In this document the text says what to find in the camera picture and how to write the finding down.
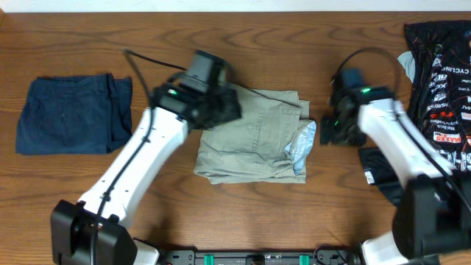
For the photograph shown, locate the khaki shorts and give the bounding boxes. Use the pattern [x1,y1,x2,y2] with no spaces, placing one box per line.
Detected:
[194,85,317,184]

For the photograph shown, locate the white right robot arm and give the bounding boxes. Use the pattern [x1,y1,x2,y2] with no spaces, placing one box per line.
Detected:
[321,87,470,264]

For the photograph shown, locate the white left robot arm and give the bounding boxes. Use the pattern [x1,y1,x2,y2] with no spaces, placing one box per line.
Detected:
[51,82,241,264]

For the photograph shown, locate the black printed cycling jersey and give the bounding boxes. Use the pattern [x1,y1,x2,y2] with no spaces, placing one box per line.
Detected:
[358,20,471,207]

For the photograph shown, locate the folded navy blue shorts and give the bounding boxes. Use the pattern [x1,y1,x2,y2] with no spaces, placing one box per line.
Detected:
[15,74,132,155]

